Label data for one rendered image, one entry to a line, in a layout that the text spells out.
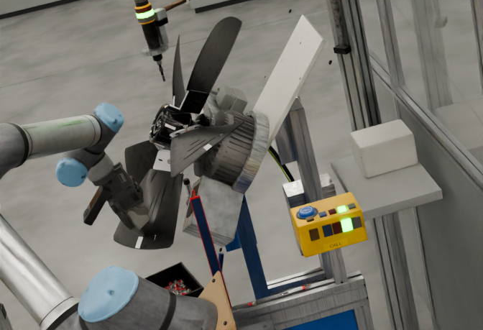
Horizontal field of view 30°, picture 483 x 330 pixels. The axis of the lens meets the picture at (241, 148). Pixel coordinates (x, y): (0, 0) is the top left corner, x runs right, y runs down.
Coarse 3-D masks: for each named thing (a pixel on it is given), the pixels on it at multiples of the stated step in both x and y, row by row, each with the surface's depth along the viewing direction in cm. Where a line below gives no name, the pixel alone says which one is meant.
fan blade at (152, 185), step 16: (144, 176) 251; (160, 176) 249; (176, 176) 247; (144, 192) 249; (160, 192) 246; (176, 192) 245; (160, 208) 244; (176, 208) 242; (144, 224) 244; (160, 224) 242; (176, 224) 240; (128, 240) 245; (144, 240) 242; (160, 240) 239
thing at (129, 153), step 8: (136, 144) 273; (144, 144) 267; (152, 144) 264; (128, 152) 279; (136, 152) 273; (144, 152) 268; (152, 152) 265; (128, 160) 279; (136, 160) 274; (144, 160) 269; (152, 160) 266; (128, 168) 280; (136, 168) 275; (144, 168) 270; (152, 168) 267; (136, 176) 276
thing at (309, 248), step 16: (320, 208) 219; (336, 208) 217; (352, 208) 215; (304, 224) 214; (320, 224) 214; (304, 240) 215; (320, 240) 216; (336, 240) 216; (352, 240) 217; (304, 256) 217
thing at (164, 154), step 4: (160, 152) 252; (164, 152) 252; (168, 152) 252; (160, 156) 252; (164, 156) 252; (168, 156) 251; (156, 160) 252; (164, 160) 251; (156, 164) 251; (160, 164) 251; (164, 164) 251; (168, 164) 250; (156, 168) 251; (160, 168) 250; (164, 168) 250; (168, 168) 250
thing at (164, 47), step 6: (156, 12) 230; (162, 12) 232; (156, 18) 231; (162, 18) 232; (156, 24) 232; (162, 24) 232; (162, 30) 232; (162, 36) 233; (162, 42) 233; (144, 48) 234; (156, 48) 232; (162, 48) 231; (144, 54) 232; (150, 54) 231; (156, 54) 231
